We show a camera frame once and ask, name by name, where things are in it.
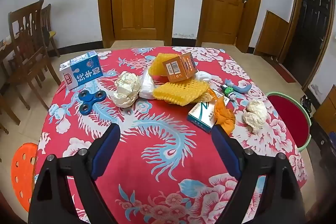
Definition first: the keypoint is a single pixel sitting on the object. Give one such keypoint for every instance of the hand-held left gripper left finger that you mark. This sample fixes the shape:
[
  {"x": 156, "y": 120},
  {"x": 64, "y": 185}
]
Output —
[{"x": 107, "y": 145}]

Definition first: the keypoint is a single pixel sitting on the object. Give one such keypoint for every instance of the red basin with green rim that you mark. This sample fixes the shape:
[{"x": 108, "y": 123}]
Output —
[{"x": 288, "y": 116}]

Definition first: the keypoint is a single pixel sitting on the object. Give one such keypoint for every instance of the orange plastic stool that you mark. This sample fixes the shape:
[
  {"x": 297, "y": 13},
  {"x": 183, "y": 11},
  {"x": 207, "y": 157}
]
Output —
[{"x": 22, "y": 174}]

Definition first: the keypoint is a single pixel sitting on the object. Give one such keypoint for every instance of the red doormat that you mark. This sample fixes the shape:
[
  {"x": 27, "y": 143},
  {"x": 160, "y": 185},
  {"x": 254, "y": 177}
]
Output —
[{"x": 284, "y": 71}]

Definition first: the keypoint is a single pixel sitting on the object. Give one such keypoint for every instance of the orange crumpled wrapper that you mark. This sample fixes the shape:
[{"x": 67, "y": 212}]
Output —
[{"x": 223, "y": 116}]

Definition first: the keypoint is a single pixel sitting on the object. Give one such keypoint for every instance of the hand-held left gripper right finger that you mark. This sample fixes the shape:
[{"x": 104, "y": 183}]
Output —
[{"x": 225, "y": 150}]

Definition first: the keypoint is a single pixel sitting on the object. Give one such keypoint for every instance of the blue milk carton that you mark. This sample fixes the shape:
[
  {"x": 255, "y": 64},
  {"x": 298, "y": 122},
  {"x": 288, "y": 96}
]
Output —
[{"x": 84, "y": 74}]

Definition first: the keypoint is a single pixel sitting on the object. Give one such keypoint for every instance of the blue fidget spinner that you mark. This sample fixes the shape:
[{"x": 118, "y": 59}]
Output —
[{"x": 90, "y": 102}]

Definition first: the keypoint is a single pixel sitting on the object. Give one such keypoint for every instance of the white teal medicine box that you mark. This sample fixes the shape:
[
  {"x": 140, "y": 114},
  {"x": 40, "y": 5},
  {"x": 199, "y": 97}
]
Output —
[{"x": 200, "y": 115}]

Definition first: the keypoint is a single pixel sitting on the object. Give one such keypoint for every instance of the red floral tablecloth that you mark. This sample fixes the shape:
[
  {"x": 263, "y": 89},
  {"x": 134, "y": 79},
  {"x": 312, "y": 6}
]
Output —
[{"x": 147, "y": 150}]

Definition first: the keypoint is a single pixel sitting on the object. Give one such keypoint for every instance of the dark wooden chair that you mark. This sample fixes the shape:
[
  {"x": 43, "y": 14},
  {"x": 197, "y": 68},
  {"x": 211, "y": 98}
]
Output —
[{"x": 26, "y": 29}]

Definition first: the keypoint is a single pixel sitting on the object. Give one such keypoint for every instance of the grey blue plastic toy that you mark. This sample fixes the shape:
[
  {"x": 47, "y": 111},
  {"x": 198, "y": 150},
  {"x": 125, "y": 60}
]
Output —
[{"x": 244, "y": 88}]

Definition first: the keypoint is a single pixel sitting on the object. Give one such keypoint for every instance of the black sneaker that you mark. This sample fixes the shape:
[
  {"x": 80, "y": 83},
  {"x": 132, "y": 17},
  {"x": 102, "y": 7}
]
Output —
[{"x": 305, "y": 103}]

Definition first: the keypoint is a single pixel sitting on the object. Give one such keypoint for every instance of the yellow foam fruit net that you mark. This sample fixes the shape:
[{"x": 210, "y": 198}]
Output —
[
  {"x": 178, "y": 91},
  {"x": 157, "y": 64}
]

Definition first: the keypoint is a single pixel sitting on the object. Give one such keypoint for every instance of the large crumpled paper ball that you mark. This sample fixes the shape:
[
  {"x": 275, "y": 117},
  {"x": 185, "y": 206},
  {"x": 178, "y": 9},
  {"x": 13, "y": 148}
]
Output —
[{"x": 127, "y": 88}]

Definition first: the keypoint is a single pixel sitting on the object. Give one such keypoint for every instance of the low wooden wall cabinet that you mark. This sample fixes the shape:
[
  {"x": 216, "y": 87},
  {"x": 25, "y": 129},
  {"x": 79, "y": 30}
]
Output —
[{"x": 270, "y": 35}]

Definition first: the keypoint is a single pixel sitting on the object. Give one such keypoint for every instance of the green toy figure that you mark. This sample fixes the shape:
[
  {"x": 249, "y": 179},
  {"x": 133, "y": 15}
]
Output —
[{"x": 229, "y": 90}]

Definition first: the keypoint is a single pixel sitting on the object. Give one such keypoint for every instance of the black entrance door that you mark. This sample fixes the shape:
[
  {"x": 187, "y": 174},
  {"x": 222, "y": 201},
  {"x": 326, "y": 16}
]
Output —
[{"x": 309, "y": 29}]

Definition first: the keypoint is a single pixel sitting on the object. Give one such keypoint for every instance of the wooden chair with yellow cushion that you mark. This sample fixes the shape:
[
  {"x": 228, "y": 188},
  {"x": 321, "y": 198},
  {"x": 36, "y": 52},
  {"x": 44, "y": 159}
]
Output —
[{"x": 46, "y": 16}]

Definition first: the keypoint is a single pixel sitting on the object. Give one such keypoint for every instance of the orange cardboard box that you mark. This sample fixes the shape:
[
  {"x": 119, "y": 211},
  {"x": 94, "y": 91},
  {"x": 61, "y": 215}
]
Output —
[{"x": 178, "y": 69}]

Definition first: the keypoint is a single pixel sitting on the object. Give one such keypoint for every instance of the small crumpled white paper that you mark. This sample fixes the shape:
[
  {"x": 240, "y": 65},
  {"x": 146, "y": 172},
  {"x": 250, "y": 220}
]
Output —
[{"x": 254, "y": 115}]

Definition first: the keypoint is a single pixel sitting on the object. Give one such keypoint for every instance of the white plastic bag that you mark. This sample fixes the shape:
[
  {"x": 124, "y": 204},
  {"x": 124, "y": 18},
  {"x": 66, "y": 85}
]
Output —
[{"x": 148, "y": 87}]

